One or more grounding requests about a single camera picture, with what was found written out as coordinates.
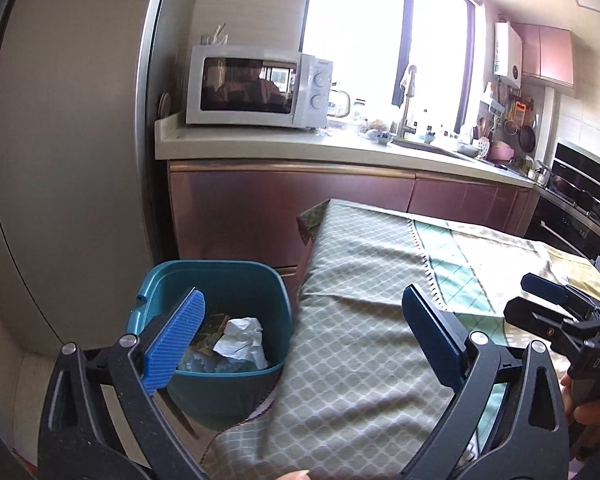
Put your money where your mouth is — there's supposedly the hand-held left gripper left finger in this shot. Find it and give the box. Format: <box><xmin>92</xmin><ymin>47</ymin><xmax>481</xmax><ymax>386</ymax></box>
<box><xmin>37</xmin><ymin>287</ymin><xmax>206</xmax><ymax>480</ymax></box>

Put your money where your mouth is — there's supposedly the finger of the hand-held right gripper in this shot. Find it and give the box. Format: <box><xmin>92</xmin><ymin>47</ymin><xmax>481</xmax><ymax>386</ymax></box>
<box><xmin>521</xmin><ymin>272</ymin><xmax>600</xmax><ymax>314</ymax></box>
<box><xmin>503</xmin><ymin>296</ymin><xmax>589</xmax><ymax>357</ymax></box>

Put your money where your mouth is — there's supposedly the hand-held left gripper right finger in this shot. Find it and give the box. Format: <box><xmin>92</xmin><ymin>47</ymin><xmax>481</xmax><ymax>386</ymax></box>
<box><xmin>397</xmin><ymin>282</ymin><xmax>571</xmax><ymax>480</ymax></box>

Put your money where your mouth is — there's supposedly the white tissue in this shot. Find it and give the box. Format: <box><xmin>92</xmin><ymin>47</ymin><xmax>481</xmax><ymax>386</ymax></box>
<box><xmin>212</xmin><ymin>316</ymin><xmax>269</xmax><ymax>372</ymax></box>

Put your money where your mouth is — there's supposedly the teal plastic bin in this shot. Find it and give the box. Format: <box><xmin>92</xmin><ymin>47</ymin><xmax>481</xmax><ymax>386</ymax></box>
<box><xmin>130</xmin><ymin>260</ymin><xmax>296</xmax><ymax>432</ymax></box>

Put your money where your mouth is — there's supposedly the person's right hand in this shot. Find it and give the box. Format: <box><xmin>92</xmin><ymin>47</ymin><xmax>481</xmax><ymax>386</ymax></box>
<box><xmin>560</xmin><ymin>373</ymin><xmax>600</xmax><ymax>429</ymax></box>

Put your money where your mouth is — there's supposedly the black built-in oven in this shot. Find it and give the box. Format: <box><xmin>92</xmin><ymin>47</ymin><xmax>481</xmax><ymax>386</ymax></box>
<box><xmin>522</xmin><ymin>192</ymin><xmax>600</xmax><ymax>262</ymax></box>

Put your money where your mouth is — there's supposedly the patterned tablecloth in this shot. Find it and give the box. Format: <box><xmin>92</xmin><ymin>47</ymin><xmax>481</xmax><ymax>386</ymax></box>
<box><xmin>200</xmin><ymin>199</ymin><xmax>600</xmax><ymax>480</ymax></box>

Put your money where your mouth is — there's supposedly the gas stove with pots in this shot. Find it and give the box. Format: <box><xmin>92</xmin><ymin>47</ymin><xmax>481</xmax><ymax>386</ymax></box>
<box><xmin>549</xmin><ymin>175</ymin><xmax>600</xmax><ymax>217</ymax></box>

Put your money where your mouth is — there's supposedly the black range hood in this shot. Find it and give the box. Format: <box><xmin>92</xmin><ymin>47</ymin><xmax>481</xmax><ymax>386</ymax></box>
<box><xmin>552</xmin><ymin>141</ymin><xmax>600</xmax><ymax>196</ymax></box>

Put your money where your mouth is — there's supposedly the black frying pan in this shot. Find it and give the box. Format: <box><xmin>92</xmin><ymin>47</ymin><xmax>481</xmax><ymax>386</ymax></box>
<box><xmin>517</xmin><ymin>125</ymin><xmax>537</xmax><ymax>154</ymax></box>

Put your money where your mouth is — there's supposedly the white pipe column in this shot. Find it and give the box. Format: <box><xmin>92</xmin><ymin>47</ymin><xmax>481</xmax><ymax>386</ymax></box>
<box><xmin>542</xmin><ymin>87</ymin><xmax>559</xmax><ymax>162</ymax></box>

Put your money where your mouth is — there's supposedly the kitchen counter with cabinets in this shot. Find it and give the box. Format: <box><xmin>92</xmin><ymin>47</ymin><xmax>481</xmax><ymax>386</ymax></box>
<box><xmin>154</xmin><ymin>112</ymin><xmax>541</xmax><ymax>281</ymax></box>

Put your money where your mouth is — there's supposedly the kitchen sink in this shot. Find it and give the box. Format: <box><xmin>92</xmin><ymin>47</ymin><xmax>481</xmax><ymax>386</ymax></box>
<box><xmin>390</xmin><ymin>137</ymin><xmax>462</xmax><ymax>154</ymax></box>

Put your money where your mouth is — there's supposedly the grey refrigerator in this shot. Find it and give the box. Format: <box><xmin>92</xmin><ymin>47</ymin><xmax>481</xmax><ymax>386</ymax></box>
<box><xmin>0</xmin><ymin>0</ymin><xmax>177</xmax><ymax>361</ymax></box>

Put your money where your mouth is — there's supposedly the metal kitchen faucet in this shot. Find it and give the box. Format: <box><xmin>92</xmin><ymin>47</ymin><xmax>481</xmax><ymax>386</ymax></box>
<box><xmin>397</xmin><ymin>65</ymin><xmax>422</xmax><ymax>141</ymax></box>

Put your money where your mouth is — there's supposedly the white water heater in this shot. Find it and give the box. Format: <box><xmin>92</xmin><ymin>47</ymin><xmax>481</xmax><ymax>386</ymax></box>
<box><xmin>492</xmin><ymin>21</ymin><xmax>524</xmax><ymax>89</ymax></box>

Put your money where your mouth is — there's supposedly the white microwave oven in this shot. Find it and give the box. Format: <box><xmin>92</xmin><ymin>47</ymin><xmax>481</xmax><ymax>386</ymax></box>
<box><xmin>185</xmin><ymin>44</ymin><xmax>337</xmax><ymax>131</ymax></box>

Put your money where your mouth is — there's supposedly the kitchen window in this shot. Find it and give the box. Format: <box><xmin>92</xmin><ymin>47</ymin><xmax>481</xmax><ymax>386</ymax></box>
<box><xmin>300</xmin><ymin>0</ymin><xmax>486</xmax><ymax>132</ymax></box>

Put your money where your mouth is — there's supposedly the white deer ornament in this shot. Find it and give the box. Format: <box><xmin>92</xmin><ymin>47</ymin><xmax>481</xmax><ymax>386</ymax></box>
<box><xmin>200</xmin><ymin>22</ymin><xmax>231</xmax><ymax>47</ymax></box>

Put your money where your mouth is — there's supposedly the pink wall cabinet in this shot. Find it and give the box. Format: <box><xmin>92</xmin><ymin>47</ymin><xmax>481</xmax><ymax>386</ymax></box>
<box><xmin>510</xmin><ymin>22</ymin><xmax>576</xmax><ymax>92</ymax></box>

